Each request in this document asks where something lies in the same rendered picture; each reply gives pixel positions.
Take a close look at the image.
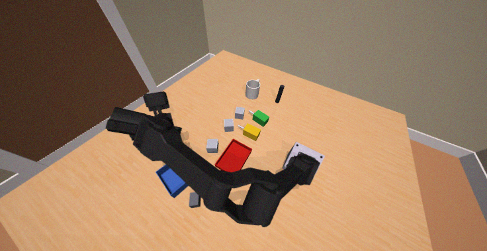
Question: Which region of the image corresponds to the black cylinder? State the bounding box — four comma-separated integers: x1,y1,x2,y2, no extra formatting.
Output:
275,85,285,103

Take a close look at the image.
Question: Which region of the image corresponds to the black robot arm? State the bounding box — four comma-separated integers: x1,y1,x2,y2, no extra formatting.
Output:
106,107,320,227

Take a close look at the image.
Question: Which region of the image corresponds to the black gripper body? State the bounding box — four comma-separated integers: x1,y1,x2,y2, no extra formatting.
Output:
143,91,173,122

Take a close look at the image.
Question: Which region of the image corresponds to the green block with grey pin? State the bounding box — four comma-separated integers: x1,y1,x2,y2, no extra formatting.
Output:
249,110,269,126

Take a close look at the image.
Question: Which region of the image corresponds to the grey mug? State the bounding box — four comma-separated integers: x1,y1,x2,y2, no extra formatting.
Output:
245,79,260,99

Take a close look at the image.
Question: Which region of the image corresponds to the red tray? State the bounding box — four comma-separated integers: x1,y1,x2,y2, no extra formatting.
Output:
215,139,252,172

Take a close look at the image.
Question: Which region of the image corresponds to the blue open bin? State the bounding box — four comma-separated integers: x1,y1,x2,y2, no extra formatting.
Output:
155,164,189,198

